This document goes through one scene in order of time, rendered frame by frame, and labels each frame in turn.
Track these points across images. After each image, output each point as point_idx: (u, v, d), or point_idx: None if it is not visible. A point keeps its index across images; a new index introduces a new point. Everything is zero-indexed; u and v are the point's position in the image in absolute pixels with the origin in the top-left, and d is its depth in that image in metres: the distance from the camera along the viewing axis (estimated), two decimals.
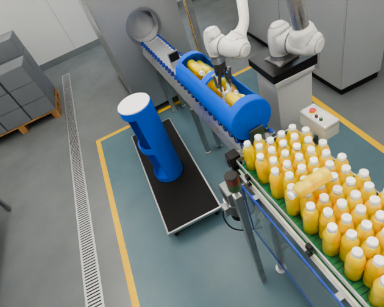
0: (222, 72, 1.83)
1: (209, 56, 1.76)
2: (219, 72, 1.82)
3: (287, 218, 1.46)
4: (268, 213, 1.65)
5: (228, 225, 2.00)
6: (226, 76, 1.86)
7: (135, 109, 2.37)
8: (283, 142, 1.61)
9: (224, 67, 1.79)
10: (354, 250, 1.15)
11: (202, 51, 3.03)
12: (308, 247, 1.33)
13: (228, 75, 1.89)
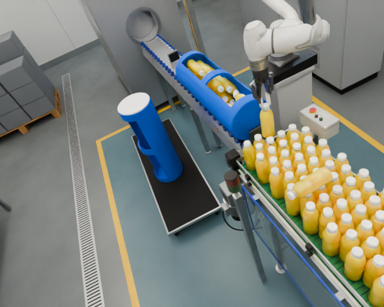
0: (263, 79, 1.46)
1: (248, 60, 1.38)
2: (259, 80, 1.45)
3: (287, 218, 1.46)
4: (268, 213, 1.65)
5: (228, 225, 2.00)
6: (267, 84, 1.49)
7: (135, 109, 2.37)
8: (283, 142, 1.61)
9: (267, 73, 1.42)
10: (354, 250, 1.15)
11: (202, 51, 3.03)
12: (308, 247, 1.33)
13: (268, 83, 1.52)
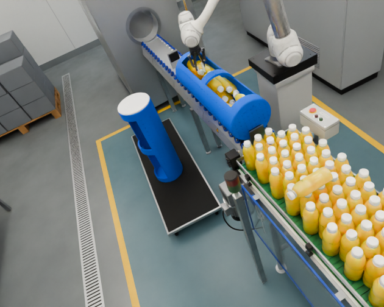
0: (197, 52, 2.09)
1: None
2: (194, 53, 2.08)
3: (287, 218, 1.46)
4: (268, 213, 1.65)
5: (228, 225, 2.00)
6: (200, 56, 2.12)
7: (135, 109, 2.37)
8: (283, 142, 1.61)
9: (198, 47, 2.05)
10: (354, 250, 1.15)
11: None
12: (308, 247, 1.33)
13: (202, 55, 2.15)
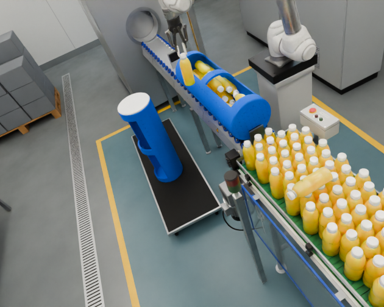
0: (177, 28, 1.74)
1: (161, 10, 1.66)
2: (173, 28, 1.73)
3: (287, 218, 1.46)
4: (268, 213, 1.65)
5: (228, 225, 2.00)
6: (181, 34, 1.77)
7: (135, 109, 2.37)
8: (283, 142, 1.61)
9: (178, 22, 1.70)
10: (354, 250, 1.15)
11: (202, 51, 3.03)
12: (308, 247, 1.33)
13: (184, 34, 1.80)
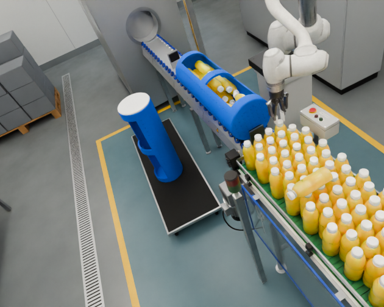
0: (279, 99, 1.58)
1: (266, 83, 1.51)
2: (276, 100, 1.57)
3: (287, 218, 1.46)
4: (268, 213, 1.65)
5: (228, 225, 2.00)
6: (282, 103, 1.61)
7: (135, 109, 2.37)
8: (283, 142, 1.61)
9: (283, 94, 1.54)
10: (354, 250, 1.15)
11: (202, 51, 3.03)
12: (308, 247, 1.33)
13: (283, 102, 1.64)
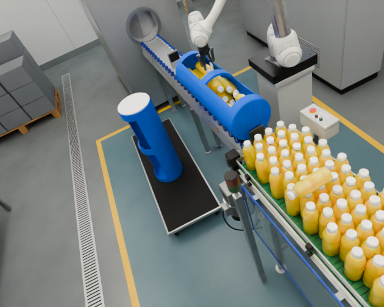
0: (206, 52, 2.11)
1: None
2: (203, 52, 2.10)
3: (287, 218, 1.46)
4: (268, 213, 1.65)
5: (228, 225, 2.00)
6: (209, 56, 2.14)
7: (135, 109, 2.37)
8: (283, 142, 1.61)
9: (207, 47, 2.06)
10: (354, 250, 1.15)
11: None
12: (308, 247, 1.33)
13: (211, 55, 2.16)
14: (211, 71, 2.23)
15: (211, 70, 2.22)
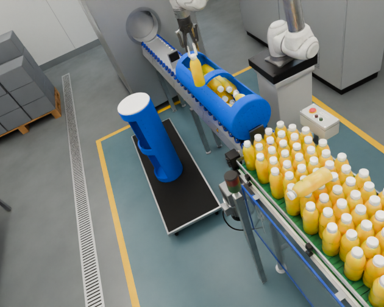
0: (188, 28, 1.71)
1: (172, 9, 1.63)
2: (184, 28, 1.69)
3: (287, 218, 1.46)
4: (268, 213, 1.65)
5: (228, 225, 2.00)
6: (191, 34, 1.74)
7: (135, 109, 2.37)
8: (283, 142, 1.61)
9: (189, 22, 1.66)
10: (354, 250, 1.15)
11: (202, 51, 3.03)
12: (308, 247, 1.33)
13: (194, 34, 1.76)
14: (194, 54, 1.83)
15: (194, 53, 1.83)
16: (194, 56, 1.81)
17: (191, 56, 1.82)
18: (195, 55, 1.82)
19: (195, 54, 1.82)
